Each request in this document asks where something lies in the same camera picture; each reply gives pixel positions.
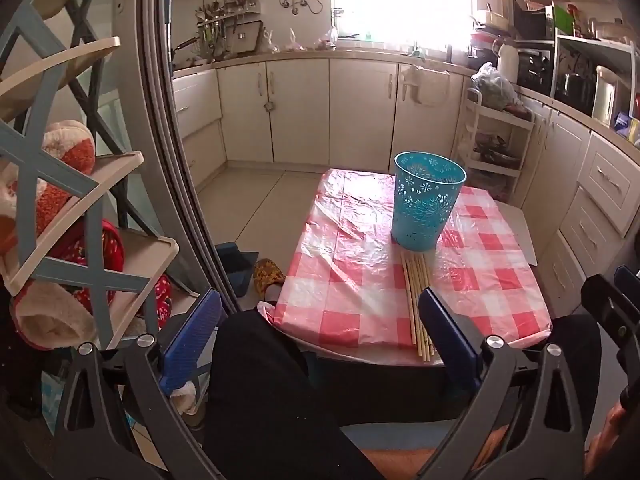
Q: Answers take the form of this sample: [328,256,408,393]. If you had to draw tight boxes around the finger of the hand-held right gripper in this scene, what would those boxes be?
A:
[580,274,640,361]
[614,265,640,308]

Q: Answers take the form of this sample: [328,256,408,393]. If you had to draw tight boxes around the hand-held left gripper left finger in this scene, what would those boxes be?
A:
[50,287,226,480]

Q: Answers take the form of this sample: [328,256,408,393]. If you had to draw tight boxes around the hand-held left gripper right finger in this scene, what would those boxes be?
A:
[417,286,591,480]

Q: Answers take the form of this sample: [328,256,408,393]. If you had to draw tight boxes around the bundle of bamboo chopsticks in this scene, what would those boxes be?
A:
[400,251,437,362]

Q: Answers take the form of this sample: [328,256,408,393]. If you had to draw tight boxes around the teal perforated plastic basket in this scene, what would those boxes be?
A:
[390,151,467,252]

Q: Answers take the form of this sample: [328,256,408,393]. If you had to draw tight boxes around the person's right forearm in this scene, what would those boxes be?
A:
[370,390,632,480]

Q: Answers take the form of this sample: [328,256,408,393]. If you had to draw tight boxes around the person's right leg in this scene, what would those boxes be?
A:
[547,314,603,411]

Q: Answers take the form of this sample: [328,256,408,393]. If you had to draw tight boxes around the person's leg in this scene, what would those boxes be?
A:
[547,314,603,411]
[202,305,386,480]

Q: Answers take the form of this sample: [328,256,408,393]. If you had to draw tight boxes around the red patterned plush slipper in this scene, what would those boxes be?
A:
[47,219,126,306]
[150,274,173,333]

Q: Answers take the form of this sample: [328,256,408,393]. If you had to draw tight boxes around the person's left leg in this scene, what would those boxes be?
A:
[202,305,386,480]

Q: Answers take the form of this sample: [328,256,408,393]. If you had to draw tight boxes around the dark blue dustpan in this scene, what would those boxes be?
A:
[215,242,261,297]

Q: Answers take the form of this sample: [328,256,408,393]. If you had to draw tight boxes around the cream drawer cabinets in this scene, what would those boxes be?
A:
[517,85,640,311]

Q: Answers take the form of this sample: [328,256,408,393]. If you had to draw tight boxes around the yellow floral slipper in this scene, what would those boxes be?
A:
[252,258,287,302]

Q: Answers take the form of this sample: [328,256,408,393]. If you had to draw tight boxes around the pink checked plastic tablecloth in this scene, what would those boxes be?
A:
[270,169,553,353]

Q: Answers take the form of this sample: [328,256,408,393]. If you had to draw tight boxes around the cream lined plush slipper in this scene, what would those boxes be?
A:
[12,280,98,351]

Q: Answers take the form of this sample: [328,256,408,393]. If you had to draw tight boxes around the blue carton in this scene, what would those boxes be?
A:
[612,112,640,147]

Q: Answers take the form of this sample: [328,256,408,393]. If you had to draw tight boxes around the black lidded pot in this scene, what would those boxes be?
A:
[472,135,521,161]

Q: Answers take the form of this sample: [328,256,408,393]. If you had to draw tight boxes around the steel pot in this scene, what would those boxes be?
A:
[562,72,592,106]

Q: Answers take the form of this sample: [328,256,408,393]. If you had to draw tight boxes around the white trolley rack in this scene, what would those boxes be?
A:
[457,87,533,201]

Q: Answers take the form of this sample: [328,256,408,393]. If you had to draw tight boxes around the red white plush slipper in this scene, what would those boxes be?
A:
[0,120,97,256]

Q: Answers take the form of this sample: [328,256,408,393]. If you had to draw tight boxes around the metal shelf rack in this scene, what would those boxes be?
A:
[550,25,638,116]

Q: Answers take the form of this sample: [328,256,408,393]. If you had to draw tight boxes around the cream stove counter cabinet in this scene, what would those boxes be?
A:
[172,67,227,186]

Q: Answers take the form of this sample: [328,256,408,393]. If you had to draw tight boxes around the plastic bag of greens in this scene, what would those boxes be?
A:
[470,62,518,111]

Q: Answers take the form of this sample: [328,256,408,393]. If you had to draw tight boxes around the white thermos jug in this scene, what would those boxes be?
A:
[496,42,519,84]

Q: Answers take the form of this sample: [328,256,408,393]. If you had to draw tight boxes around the white door-hung bag holder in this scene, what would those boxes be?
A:
[400,65,451,108]

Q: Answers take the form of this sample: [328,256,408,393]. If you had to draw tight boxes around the cream sink counter cabinets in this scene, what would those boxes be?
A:
[216,52,473,173]

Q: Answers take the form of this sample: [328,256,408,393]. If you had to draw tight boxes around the green cutting board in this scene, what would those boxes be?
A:
[552,5,581,36]

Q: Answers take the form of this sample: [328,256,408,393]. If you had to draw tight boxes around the grey and beige shoe rack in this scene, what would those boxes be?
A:
[0,0,181,356]

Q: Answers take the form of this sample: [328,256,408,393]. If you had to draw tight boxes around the silver mop pole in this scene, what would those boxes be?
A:
[166,0,177,68]

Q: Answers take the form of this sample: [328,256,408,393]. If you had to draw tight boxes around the bright kitchen window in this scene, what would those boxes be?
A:
[331,0,477,43]

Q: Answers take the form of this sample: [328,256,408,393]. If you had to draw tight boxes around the grey sliding door frame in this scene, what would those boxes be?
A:
[112,0,236,311]

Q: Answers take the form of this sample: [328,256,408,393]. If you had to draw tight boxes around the wall utensil rack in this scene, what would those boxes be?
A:
[195,0,264,56]

